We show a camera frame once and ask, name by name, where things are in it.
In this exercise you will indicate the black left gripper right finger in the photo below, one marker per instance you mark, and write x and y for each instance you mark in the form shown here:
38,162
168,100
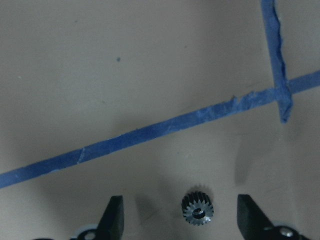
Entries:
252,222

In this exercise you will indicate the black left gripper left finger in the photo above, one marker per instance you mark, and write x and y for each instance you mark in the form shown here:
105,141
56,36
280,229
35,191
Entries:
111,224

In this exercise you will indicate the small black metal gear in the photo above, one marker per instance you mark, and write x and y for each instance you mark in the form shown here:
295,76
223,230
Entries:
197,206

